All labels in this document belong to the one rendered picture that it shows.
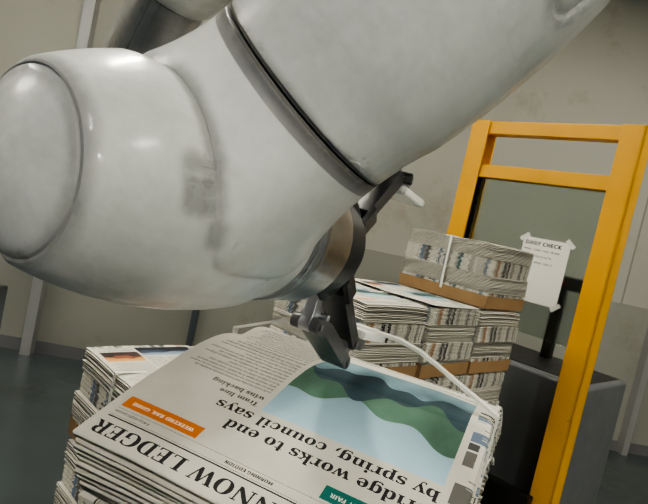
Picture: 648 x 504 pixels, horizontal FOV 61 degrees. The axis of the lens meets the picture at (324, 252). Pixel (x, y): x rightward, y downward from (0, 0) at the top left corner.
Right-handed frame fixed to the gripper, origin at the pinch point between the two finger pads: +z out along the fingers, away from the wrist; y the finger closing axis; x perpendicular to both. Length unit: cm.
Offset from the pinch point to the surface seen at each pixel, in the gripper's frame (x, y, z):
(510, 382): -1, 35, 211
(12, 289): -297, 80, 182
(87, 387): -79, 48, 45
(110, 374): -68, 40, 40
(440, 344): -17, 19, 120
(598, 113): -6, -145, 368
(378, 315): -29, 14, 89
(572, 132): -3, -74, 188
